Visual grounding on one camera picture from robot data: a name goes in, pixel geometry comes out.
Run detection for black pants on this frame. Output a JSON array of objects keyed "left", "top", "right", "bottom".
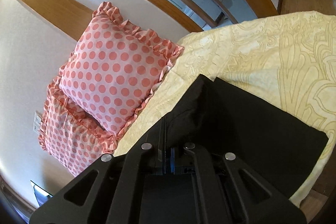
[{"left": 146, "top": 74, "right": 329, "bottom": 200}]

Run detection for pink polka dot pillow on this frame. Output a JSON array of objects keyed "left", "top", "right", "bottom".
[
  {"left": 38, "top": 76, "right": 117, "bottom": 176},
  {"left": 60, "top": 2, "right": 183, "bottom": 138}
]

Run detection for yellow patterned bed sheet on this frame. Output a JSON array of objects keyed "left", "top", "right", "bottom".
[{"left": 115, "top": 11, "right": 335, "bottom": 205}]

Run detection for white wall socket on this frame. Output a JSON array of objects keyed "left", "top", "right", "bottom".
[{"left": 33, "top": 111, "right": 42, "bottom": 134}]

